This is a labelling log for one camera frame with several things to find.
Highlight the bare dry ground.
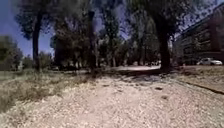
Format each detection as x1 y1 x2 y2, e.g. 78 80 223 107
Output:
169 65 224 93

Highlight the concrete kerb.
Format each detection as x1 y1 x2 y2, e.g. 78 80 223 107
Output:
185 80 224 96

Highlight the multi-storey building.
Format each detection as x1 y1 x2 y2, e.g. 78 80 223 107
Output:
172 2 224 66

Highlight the dry grass patch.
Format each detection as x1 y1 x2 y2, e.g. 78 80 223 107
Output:
0 69 95 114

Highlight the pale gravel path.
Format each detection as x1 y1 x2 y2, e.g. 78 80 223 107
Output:
0 65 224 128

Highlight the white car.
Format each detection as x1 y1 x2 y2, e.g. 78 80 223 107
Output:
196 57 223 66

